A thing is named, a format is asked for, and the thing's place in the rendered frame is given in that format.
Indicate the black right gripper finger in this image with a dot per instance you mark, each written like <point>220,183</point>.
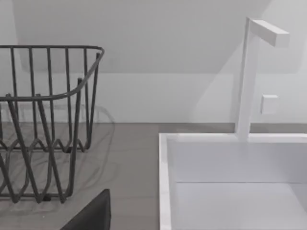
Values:
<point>96,213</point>

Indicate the white sink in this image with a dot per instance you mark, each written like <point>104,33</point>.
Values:
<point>216,191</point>

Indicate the tall white tap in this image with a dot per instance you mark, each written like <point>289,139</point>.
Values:
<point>248,83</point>

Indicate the small white square knob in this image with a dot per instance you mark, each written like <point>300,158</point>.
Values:
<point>269,104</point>

